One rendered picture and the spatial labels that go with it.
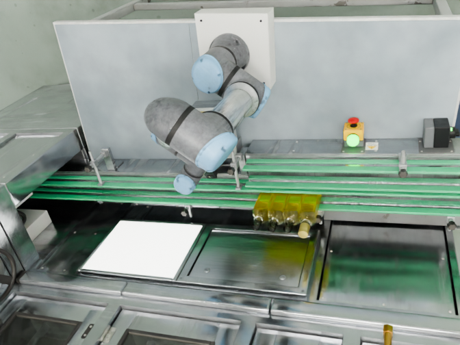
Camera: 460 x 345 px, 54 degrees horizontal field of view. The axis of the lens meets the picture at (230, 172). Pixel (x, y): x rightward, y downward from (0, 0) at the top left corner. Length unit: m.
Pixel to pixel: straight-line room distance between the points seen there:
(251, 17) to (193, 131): 0.63
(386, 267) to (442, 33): 0.80
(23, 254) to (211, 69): 1.10
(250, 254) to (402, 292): 0.54
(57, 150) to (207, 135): 1.17
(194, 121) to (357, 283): 0.83
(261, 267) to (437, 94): 0.86
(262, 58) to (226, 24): 0.17
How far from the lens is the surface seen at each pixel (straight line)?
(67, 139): 2.20
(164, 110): 1.10
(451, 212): 1.73
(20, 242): 2.01
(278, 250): 1.70
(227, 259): 1.70
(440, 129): 1.69
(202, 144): 1.08
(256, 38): 1.62
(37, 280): 1.95
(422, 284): 1.63
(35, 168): 2.04
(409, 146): 1.73
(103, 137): 2.19
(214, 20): 1.66
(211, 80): 1.47
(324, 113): 1.76
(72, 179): 2.20
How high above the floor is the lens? 2.35
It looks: 53 degrees down
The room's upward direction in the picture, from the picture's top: 151 degrees counter-clockwise
